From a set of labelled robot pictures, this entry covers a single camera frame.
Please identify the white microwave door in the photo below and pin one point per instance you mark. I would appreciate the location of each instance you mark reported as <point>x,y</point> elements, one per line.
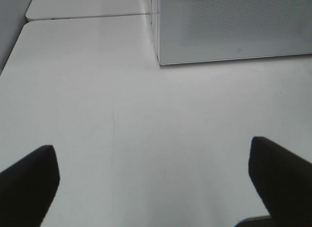
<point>216,30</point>

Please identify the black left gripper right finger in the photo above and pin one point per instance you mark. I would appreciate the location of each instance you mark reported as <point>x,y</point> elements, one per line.
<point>283,181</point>

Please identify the white microwave oven body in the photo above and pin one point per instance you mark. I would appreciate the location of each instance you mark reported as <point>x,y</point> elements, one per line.
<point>154,10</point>

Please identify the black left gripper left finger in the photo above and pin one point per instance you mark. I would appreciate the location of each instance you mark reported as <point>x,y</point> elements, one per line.
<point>28,187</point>

